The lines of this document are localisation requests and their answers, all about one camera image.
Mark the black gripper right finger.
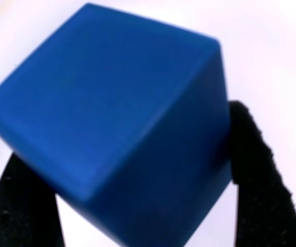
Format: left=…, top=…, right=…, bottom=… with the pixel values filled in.
left=228, top=100, right=296, bottom=247

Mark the blue cube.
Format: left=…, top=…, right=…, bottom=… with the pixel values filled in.
left=0, top=2, right=231, bottom=247

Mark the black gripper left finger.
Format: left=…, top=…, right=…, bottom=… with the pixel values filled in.
left=0, top=153, right=67, bottom=247

